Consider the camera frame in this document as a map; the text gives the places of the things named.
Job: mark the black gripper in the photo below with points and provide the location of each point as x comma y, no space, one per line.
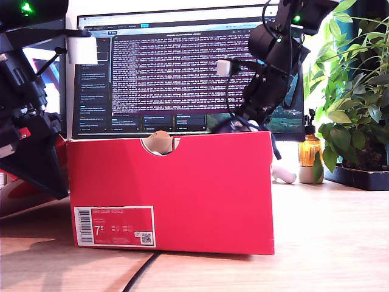
27,103
267,88

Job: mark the wide black computer monitor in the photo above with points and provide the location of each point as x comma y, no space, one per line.
182,76

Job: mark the white handheld controller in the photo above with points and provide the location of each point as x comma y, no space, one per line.
285,176

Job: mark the dark teal curtain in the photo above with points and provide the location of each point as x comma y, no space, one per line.
364,9

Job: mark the amber pump bottle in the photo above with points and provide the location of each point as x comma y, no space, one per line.
308,152

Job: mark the white camera box with bracket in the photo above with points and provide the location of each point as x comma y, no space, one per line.
224,67

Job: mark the black plant tray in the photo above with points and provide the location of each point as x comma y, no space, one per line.
364,181

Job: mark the red Nike shoebox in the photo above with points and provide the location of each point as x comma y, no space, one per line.
182,188

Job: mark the white ceramic pot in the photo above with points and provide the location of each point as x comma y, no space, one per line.
305,175

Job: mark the beige cardboard insert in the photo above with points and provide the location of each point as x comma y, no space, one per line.
158,141

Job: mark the green leafy potted plant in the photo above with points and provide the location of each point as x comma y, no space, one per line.
358,100

